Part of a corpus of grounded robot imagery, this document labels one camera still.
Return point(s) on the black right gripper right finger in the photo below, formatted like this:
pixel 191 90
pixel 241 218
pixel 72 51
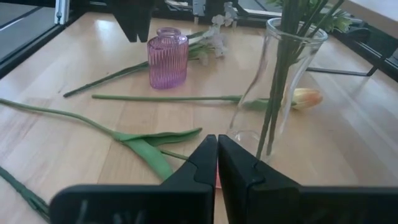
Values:
pixel 280 205

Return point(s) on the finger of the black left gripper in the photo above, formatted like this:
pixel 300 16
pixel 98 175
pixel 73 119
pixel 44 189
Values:
pixel 145 18
pixel 129 15

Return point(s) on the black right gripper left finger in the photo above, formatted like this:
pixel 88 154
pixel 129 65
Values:
pixel 174 202

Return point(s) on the purple ribbed glass vase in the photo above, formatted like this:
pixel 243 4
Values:
pixel 168 59

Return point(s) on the white flower bunch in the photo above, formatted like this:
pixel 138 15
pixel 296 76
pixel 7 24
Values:
pixel 217 40

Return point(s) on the clear glass vase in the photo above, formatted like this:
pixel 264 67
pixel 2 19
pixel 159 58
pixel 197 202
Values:
pixel 245 124

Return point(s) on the peach tulip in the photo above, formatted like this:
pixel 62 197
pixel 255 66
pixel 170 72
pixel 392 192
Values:
pixel 306 98

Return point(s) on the orange flower bunch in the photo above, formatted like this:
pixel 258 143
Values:
pixel 280 77

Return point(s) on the pink flower bunch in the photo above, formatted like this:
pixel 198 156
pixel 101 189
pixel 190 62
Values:
pixel 25 193

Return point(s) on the wooden shelf with black legs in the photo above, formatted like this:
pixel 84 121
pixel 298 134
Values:
pixel 373 7

